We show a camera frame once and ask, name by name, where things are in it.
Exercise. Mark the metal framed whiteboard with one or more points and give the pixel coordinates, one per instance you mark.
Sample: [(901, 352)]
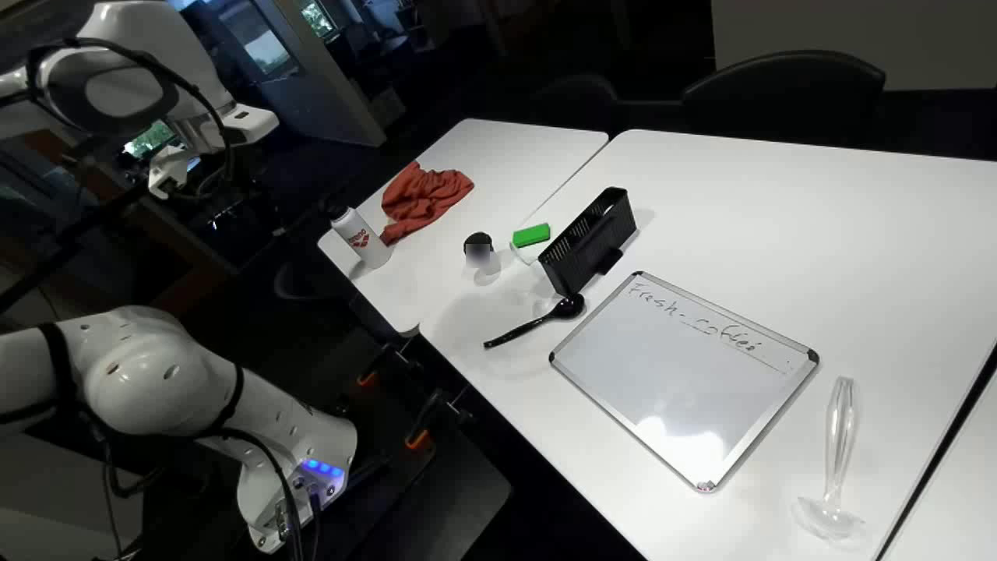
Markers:
[(675, 376)]

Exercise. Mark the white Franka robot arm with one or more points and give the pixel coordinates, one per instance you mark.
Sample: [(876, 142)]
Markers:
[(145, 376)]

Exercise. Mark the large black chair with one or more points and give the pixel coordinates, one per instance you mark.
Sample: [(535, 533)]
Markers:
[(789, 88)]

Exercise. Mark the black organizer box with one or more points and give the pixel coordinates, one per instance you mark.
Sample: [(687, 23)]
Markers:
[(593, 251)]

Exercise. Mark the red cloth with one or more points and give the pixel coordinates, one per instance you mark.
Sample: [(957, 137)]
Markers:
[(422, 196)]

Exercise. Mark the orange black clamp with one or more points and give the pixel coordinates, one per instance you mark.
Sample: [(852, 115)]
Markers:
[(365, 378), (417, 441)]

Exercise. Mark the small black chair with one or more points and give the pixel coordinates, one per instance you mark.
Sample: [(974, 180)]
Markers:
[(576, 99)]

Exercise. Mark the black round lid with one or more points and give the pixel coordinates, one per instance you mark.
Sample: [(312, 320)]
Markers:
[(476, 248)]

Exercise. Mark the small green block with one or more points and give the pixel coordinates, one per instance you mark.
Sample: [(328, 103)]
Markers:
[(529, 234)]

